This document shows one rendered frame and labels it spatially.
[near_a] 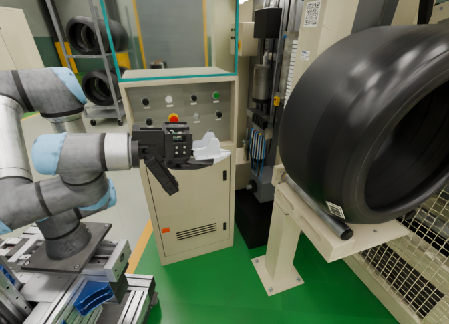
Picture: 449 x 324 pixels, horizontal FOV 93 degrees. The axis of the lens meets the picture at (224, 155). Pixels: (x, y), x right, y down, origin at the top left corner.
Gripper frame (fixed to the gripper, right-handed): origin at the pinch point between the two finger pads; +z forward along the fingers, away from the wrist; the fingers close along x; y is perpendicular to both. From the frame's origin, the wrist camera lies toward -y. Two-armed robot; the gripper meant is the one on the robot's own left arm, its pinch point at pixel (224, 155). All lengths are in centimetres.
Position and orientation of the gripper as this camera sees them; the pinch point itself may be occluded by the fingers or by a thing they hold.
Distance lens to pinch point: 50.5
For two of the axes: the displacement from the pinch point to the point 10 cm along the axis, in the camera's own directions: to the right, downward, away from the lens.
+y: 1.2, -8.8, -4.6
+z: 9.4, -0.5, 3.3
